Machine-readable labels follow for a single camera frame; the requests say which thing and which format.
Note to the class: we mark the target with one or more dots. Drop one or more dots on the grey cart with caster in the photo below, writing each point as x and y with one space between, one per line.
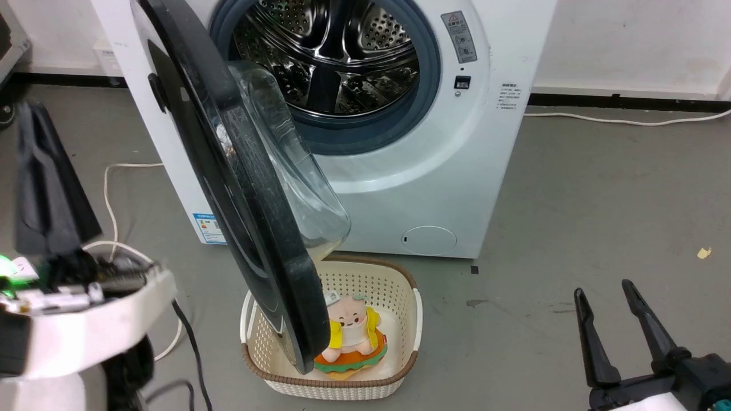
10 45

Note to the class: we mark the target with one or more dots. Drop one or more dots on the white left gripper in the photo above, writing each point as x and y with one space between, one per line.
97 325

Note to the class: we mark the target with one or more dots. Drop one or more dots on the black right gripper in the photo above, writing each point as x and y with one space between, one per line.
685 382

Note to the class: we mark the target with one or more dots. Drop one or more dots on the grey warning label sticker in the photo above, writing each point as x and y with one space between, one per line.
459 37

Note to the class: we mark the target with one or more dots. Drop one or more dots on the yellow paper scrap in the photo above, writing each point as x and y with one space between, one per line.
704 253

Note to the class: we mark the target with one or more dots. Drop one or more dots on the steel perforated washer drum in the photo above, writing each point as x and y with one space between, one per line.
342 57

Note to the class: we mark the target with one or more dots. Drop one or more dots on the pink plush doll toy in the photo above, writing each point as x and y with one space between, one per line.
354 326

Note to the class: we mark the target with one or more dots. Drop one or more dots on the black round washer door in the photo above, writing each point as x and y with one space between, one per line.
240 188

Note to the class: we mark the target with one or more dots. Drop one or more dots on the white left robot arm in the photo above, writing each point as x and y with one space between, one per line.
51 394

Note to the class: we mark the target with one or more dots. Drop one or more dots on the black door lock latch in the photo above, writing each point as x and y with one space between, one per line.
462 82

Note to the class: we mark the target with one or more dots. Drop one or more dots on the round drain filter cover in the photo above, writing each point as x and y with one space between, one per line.
429 240

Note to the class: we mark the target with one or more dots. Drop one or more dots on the cream woven laundry basket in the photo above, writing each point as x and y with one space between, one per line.
342 389

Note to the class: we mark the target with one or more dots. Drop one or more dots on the blue energy label sticker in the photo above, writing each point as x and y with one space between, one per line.
209 228

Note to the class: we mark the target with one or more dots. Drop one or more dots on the white front-load washing machine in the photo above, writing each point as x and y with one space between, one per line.
434 188

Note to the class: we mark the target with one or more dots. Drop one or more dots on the white wall box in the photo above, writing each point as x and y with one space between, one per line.
106 57

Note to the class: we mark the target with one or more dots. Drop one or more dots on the grey-blue rubber door gasket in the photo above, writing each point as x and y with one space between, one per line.
371 134

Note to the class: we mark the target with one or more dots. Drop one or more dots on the small printed text sticker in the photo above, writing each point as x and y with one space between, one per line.
510 97

